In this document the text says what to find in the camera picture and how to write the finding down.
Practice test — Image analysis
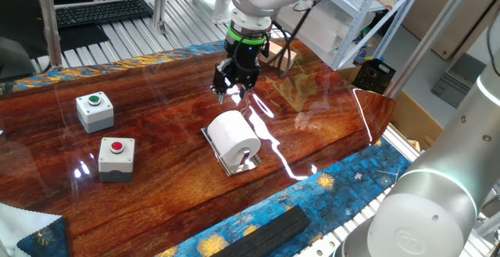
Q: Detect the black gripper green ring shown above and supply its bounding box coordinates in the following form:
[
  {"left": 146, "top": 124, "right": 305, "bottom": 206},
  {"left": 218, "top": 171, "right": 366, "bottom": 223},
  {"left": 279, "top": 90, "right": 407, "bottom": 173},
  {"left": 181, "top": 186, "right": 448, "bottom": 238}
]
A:
[{"left": 210, "top": 26, "right": 272, "bottom": 105}]

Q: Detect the white toilet paper roll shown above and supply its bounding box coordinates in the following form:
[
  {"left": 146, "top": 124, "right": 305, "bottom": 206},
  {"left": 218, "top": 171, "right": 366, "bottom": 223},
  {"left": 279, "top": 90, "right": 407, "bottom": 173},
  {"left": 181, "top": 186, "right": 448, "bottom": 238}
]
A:
[{"left": 206, "top": 110, "right": 262, "bottom": 168}]

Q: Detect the shiny metal paper roll holder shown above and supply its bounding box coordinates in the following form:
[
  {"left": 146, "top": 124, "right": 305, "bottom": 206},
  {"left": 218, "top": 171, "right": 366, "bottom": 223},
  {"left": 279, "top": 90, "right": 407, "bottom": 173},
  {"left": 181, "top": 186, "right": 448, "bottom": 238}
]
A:
[{"left": 201, "top": 127, "right": 262, "bottom": 177}]

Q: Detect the white metal shelf rack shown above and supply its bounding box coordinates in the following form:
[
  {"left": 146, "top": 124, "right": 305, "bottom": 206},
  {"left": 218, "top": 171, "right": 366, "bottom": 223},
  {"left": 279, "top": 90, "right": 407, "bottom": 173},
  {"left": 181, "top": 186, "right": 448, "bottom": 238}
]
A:
[{"left": 273, "top": 0, "right": 421, "bottom": 70}]

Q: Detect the small wooden block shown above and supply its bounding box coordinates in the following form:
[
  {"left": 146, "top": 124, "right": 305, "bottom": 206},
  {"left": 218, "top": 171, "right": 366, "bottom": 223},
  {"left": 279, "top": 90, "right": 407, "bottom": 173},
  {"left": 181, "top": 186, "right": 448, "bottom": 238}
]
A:
[{"left": 259, "top": 41, "right": 298, "bottom": 73}]

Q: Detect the glossy wood pattern table mat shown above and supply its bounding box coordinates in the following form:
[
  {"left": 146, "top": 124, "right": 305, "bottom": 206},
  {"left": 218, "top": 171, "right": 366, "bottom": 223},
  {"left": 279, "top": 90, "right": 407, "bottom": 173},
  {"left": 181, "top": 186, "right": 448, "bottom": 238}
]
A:
[{"left": 0, "top": 37, "right": 398, "bottom": 257}]

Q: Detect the red push button box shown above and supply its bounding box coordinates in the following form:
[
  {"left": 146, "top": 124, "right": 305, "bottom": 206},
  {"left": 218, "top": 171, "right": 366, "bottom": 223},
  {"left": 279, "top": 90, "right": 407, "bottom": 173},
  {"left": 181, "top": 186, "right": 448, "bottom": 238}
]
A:
[{"left": 97, "top": 137, "right": 136, "bottom": 184}]

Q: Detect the green push button box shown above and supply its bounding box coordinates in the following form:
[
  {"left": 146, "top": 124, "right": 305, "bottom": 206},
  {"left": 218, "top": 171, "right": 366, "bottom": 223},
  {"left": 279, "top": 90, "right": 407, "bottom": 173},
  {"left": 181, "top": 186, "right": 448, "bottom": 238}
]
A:
[{"left": 75, "top": 91, "right": 115, "bottom": 134}]

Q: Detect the black computer keyboard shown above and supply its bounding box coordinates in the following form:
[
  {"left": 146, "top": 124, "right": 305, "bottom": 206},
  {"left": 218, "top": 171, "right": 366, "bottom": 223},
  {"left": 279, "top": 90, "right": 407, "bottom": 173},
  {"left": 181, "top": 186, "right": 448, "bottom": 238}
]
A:
[{"left": 54, "top": 0, "right": 155, "bottom": 30}]

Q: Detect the black foam block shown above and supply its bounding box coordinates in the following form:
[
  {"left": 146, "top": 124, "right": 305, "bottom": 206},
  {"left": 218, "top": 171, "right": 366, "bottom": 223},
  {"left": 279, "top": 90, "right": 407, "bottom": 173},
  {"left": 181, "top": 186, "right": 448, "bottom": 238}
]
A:
[{"left": 210, "top": 205, "right": 311, "bottom": 257}]

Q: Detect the starry night pattern tablecloth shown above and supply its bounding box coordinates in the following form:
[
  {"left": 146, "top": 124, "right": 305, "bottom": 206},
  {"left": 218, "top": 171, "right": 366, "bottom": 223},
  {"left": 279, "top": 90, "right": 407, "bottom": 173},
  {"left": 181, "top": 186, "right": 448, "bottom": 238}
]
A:
[{"left": 0, "top": 40, "right": 413, "bottom": 257}]

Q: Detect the black desk pad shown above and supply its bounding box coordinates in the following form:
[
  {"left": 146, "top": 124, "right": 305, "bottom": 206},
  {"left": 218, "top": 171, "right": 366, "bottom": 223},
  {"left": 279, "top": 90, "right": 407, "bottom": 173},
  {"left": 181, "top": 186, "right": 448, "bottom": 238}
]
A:
[{"left": 50, "top": 24, "right": 110, "bottom": 55}]

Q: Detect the brown cardboard box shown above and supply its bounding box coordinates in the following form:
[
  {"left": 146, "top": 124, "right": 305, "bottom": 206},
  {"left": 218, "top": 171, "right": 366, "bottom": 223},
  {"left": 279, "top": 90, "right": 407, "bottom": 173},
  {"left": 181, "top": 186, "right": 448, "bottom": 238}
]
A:
[{"left": 335, "top": 67, "right": 445, "bottom": 152}]

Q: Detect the grey plastic floor case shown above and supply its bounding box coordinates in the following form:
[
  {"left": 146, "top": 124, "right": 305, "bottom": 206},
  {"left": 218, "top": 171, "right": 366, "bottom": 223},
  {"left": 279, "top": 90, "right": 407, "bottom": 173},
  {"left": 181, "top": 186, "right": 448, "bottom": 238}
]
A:
[{"left": 430, "top": 52, "right": 488, "bottom": 109}]

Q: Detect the black computer monitor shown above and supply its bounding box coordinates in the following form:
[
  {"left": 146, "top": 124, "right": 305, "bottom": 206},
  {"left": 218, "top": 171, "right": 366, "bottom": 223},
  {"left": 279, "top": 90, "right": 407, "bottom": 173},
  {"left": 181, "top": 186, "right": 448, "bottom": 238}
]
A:
[{"left": 0, "top": 0, "right": 52, "bottom": 80}]

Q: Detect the brown wooden board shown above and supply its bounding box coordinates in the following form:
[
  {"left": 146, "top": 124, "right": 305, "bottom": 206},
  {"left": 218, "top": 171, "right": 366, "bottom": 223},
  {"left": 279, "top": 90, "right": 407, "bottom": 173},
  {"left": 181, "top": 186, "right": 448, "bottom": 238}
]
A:
[{"left": 402, "top": 0, "right": 500, "bottom": 61}]

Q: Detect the folded starry cloth white backing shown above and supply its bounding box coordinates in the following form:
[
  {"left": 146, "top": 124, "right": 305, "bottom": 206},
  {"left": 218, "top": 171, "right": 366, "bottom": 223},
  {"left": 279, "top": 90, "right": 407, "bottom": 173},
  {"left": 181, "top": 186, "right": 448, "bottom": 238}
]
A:
[{"left": 0, "top": 202, "right": 70, "bottom": 257}]

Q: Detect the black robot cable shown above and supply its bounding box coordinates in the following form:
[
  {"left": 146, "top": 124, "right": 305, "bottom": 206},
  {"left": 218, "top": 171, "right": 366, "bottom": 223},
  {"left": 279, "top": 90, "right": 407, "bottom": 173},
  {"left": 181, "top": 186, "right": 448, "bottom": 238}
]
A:
[{"left": 199, "top": 0, "right": 323, "bottom": 80}]

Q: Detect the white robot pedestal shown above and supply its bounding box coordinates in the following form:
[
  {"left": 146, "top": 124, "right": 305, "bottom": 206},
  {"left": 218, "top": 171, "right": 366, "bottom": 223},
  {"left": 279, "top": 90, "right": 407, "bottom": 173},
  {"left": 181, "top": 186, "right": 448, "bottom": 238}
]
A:
[{"left": 193, "top": 0, "right": 239, "bottom": 26}]

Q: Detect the aluminium frame post with bracket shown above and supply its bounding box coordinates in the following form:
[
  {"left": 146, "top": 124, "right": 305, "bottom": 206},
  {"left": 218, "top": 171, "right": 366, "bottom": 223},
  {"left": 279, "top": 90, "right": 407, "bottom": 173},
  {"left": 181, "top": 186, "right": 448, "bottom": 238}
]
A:
[{"left": 151, "top": 0, "right": 170, "bottom": 35}]

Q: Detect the plain aluminium frame post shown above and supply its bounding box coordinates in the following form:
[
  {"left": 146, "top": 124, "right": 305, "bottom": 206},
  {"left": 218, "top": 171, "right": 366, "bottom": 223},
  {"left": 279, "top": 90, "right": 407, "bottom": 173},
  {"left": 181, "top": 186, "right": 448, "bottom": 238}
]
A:
[{"left": 34, "top": 0, "right": 64, "bottom": 72}]

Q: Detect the diagonal aluminium frame beam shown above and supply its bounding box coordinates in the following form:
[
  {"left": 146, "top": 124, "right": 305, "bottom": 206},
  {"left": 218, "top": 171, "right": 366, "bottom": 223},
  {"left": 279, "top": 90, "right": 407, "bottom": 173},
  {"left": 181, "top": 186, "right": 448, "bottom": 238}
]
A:
[{"left": 384, "top": 0, "right": 476, "bottom": 98}]

